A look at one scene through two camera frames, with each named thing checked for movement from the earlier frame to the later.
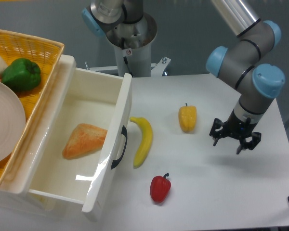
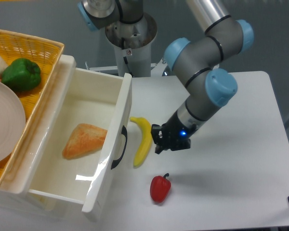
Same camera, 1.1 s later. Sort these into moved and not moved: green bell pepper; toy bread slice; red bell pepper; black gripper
Moved: black gripper
Not moved: red bell pepper; green bell pepper; toy bread slice
